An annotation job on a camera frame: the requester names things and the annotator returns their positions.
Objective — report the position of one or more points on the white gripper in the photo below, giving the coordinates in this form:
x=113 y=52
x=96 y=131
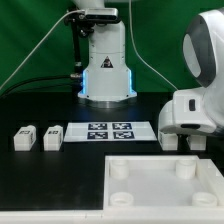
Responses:
x=186 y=114

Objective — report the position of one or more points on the mounted grey camera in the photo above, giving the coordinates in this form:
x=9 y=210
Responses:
x=101 y=13

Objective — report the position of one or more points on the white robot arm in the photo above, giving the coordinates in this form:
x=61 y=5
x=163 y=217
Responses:
x=107 y=79

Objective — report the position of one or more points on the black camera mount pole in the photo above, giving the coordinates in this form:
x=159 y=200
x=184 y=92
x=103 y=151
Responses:
x=81 y=28

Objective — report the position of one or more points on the white square tabletop part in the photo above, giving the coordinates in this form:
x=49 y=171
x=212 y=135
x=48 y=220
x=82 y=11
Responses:
x=162 y=181

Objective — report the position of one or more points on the white marker sheet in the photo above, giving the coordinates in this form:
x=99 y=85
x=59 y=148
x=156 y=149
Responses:
x=109 y=131

